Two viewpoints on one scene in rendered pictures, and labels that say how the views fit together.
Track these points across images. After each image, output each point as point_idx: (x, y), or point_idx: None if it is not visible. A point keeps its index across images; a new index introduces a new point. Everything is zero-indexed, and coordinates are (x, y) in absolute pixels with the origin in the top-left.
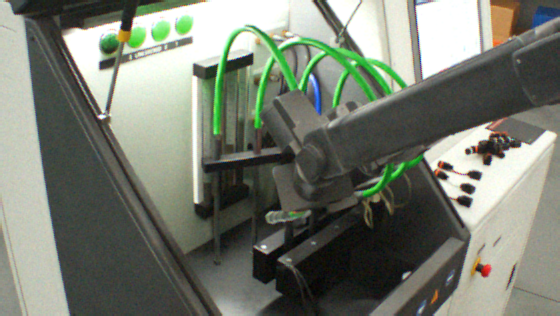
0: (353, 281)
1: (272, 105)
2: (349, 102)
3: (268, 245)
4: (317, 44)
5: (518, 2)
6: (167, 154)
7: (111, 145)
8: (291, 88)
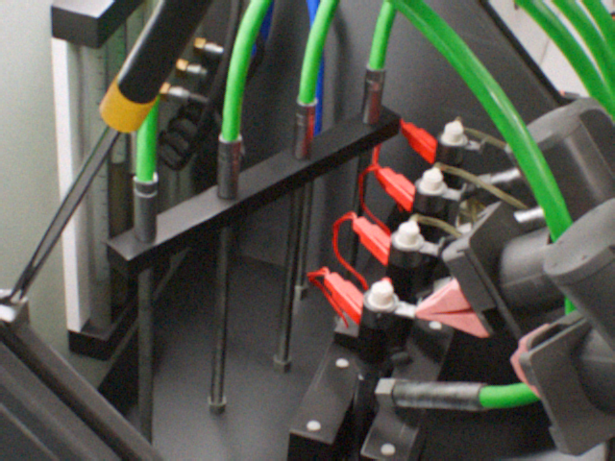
0: (459, 419)
1: (610, 255)
2: (588, 111)
3: (320, 418)
4: None
5: None
6: (16, 253)
7: (66, 393)
8: (510, 132)
